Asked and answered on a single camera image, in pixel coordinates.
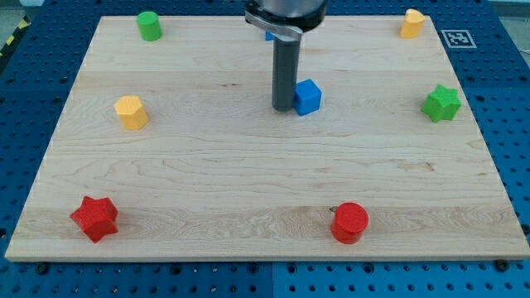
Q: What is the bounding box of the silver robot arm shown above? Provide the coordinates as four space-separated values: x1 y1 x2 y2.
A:
244 0 328 41

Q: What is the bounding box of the small blue block behind arm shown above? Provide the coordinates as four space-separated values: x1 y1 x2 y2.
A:
265 31 274 41

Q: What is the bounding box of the yellow heart block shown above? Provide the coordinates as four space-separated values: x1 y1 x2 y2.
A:
400 8 426 39

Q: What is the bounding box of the blue cube block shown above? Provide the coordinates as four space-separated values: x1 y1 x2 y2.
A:
293 79 322 116

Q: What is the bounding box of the wooden board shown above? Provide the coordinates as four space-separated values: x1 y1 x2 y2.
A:
6 16 529 262

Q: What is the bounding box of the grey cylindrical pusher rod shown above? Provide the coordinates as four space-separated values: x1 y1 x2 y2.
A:
272 37 300 112

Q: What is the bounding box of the red cylinder block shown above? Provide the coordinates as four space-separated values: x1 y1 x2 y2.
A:
330 202 369 244

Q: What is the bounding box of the yellow hexagon block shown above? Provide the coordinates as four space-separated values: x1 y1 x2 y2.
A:
113 95 149 130

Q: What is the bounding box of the green cylinder block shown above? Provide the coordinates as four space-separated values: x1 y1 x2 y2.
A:
136 11 162 41

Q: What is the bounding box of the red star block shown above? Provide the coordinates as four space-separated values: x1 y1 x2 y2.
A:
70 196 118 243

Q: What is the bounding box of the green star block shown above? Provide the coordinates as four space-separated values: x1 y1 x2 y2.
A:
421 84 461 123

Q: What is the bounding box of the white fiducial marker tag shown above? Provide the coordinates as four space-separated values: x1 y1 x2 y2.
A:
441 29 476 49

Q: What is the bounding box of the black yellow hazard tape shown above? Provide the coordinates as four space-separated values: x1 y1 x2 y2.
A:
1 15 31 60

